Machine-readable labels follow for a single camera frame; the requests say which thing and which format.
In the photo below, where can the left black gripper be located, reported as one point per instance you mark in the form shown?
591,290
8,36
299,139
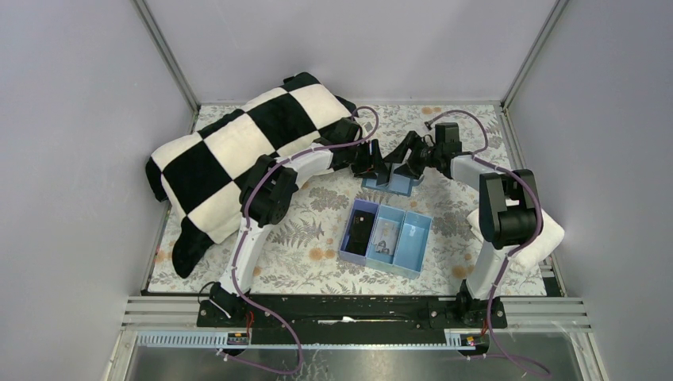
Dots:
368,157

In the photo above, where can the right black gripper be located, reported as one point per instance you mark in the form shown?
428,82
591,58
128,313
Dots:
413,154

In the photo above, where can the teal leather card holder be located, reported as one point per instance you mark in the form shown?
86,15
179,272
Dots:
398,184

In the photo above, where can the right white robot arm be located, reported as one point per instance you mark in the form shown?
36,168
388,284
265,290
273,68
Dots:
510,216

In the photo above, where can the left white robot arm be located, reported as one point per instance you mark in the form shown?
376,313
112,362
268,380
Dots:
266,199

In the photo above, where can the black card in box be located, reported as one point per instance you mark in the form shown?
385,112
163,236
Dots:
358,239

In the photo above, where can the VIP card in box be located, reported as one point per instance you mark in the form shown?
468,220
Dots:
381,248

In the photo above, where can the purple open box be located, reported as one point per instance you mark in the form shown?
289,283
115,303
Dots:
359,204

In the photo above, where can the floral patterned table mat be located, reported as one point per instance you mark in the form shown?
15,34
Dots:
301,254

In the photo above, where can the light blue middle box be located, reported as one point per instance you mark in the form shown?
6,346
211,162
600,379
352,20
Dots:
377,261

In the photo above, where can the light blue box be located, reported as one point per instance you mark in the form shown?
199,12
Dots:
377,261
409,253

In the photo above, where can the light blue right box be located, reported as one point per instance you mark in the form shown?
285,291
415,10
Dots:
409,253

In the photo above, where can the white folded towel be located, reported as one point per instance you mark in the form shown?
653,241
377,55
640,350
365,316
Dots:
528,258

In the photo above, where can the black white checkered blanket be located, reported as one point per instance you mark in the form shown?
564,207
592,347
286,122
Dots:
203,173

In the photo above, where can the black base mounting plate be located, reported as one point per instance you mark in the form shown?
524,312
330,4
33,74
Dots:
340,319

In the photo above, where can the aluminium frame rail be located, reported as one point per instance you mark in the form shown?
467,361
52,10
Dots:
535,313

